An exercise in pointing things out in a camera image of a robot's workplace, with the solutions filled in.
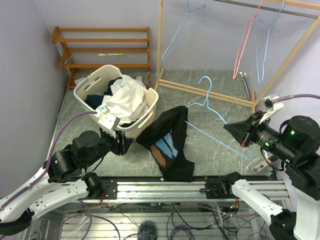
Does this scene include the white label tag device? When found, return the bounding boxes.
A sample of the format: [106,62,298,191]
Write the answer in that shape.
[252,160,270,174]

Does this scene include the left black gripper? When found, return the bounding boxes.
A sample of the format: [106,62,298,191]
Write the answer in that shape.
[83,127,135,167]

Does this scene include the blue hanger right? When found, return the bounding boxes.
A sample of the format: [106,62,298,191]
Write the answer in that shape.
[253,0,285,84]

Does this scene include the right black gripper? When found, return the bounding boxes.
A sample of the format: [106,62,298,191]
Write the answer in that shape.
[223,108,296,162]

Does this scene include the white t shirt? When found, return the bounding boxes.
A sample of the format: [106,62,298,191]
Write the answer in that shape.
[95,74,149,128]

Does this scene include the small red white box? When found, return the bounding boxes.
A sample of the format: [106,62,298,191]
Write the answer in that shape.
[135,76,143,81]

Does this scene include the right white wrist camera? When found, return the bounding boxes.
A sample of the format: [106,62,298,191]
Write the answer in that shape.
[259,94,284,124]

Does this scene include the white paper scrap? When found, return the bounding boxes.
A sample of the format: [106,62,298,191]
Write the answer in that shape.
[73,77,85,87]

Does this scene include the light wooden clothes rack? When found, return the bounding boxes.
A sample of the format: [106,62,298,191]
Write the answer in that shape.
[154,0,320,113]

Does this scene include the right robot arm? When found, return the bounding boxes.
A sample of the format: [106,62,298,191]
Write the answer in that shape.
[199,111,320,240]

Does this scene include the green white pen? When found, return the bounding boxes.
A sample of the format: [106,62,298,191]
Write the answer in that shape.
[98,52,124,57]

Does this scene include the pink wire hanger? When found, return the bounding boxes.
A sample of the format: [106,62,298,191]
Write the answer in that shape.
[232,0,263,79]

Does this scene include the white laundry basket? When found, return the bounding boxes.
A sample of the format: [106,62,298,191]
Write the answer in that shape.
[73,64,159,139]

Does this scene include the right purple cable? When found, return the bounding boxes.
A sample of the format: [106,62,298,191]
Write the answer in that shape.
[274,93,320,103]

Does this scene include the brown wooden shoe rack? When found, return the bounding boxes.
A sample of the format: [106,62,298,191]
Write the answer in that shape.
[51,26,151,90]

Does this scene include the blue hanger far left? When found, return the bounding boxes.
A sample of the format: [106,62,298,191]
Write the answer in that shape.
[160,0,206,62]

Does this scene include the aluminium mounting rail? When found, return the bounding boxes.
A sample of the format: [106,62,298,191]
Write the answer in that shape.
[59,176,291,203]

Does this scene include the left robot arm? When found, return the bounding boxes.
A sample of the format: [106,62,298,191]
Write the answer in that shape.
[0,130,134,236]

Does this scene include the black t shirt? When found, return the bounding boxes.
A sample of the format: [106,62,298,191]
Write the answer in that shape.
[136,105,195,182]

